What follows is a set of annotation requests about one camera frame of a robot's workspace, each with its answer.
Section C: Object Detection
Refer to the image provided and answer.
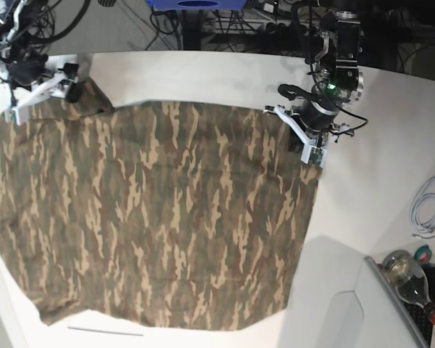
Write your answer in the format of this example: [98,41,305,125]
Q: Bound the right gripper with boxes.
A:
[7,50,83,104]

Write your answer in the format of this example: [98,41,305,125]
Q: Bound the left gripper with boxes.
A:
[288,99,339,152]

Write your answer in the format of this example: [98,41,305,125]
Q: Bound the camouflage t-shirt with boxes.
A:
[0,82,322,331]

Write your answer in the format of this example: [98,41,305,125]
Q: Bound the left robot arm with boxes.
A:
[278,1,369,150]

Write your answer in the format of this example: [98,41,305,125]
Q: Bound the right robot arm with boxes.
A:
[0,1,91,96]

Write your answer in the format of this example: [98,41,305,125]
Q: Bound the black power strip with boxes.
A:
[262,22,310,38]

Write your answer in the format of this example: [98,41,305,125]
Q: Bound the green tape roll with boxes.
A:
[414,244,432,265]

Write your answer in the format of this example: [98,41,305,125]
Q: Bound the clear glass bottle red cap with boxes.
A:
[382,250,435,326]

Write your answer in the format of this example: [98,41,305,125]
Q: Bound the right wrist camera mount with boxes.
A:
[4,62,80,125]

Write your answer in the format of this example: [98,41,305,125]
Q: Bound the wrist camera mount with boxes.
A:
[262,104,355,168]
[4,62,80,125]

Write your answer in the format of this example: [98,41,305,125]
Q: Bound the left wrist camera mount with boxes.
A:
[262,104,355,168]

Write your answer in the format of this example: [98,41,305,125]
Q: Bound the light blue coiled cable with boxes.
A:
[410,173,435,239]

